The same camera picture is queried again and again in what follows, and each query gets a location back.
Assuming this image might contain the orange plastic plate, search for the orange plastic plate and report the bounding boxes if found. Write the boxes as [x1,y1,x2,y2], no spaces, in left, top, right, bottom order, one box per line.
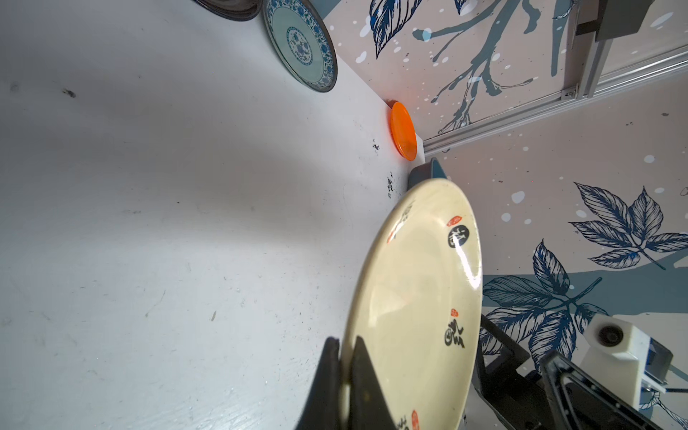
[390,101,417,161]

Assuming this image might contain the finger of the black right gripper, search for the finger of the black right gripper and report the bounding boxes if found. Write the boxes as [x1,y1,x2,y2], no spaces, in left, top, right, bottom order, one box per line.
[472,315,548,429]
[539,352,659,429]

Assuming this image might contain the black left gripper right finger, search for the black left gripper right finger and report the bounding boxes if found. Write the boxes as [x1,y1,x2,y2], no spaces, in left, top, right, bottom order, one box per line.
[349,336,396,430]

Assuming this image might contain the teal plastic bin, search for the teal plastic bin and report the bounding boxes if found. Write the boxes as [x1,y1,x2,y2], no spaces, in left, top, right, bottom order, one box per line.
[407,158,447,190]

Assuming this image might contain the black round plate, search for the black round plate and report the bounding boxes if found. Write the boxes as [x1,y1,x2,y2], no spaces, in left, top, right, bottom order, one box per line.
[195,0,263,22]

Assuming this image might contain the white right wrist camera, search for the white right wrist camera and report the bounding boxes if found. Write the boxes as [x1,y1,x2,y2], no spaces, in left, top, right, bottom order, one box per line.
[580,314,674,410]

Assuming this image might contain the cream yellow plate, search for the cream yellow plate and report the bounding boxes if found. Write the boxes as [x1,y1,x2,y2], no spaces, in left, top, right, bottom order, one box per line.
[340,178,483,429]

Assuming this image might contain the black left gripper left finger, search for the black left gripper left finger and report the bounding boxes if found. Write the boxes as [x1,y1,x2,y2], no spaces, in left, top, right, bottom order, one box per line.
[296,337,341,430]

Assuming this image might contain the small green patterned plate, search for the small green patterned plate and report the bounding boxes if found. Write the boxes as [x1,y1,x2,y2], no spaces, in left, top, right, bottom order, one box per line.
[263,0,338,93]

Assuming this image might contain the aluminium frame crossbar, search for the aluminium frame crossbar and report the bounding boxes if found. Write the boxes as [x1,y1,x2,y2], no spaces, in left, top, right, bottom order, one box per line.
[424,41,687,157]

